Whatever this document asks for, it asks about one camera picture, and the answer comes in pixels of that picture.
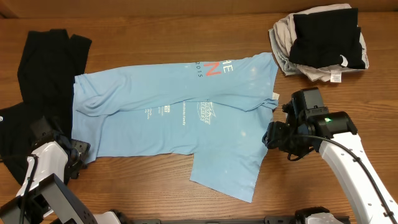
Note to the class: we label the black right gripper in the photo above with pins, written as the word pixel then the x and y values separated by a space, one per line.
pixel 275 139

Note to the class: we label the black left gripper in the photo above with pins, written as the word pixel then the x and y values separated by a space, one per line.
pixel 72 172

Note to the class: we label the light blue t-shirt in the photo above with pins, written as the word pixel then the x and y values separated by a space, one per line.
pixel 216 111

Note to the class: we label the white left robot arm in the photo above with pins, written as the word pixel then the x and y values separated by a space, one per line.
pixel 44 191

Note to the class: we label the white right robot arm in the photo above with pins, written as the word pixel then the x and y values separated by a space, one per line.
pixel 335 137

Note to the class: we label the grey folded garment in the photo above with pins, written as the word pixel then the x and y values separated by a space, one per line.
pixel 287 67

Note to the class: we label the black garment on left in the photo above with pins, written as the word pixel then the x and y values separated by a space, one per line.
pixel 50 62

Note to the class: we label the black folded garment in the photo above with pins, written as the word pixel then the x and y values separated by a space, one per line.
pixel 327 38

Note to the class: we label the beige folded garment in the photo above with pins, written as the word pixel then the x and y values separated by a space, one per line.
pixel 285 34

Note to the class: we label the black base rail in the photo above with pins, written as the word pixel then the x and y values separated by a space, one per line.
pixel 266 220

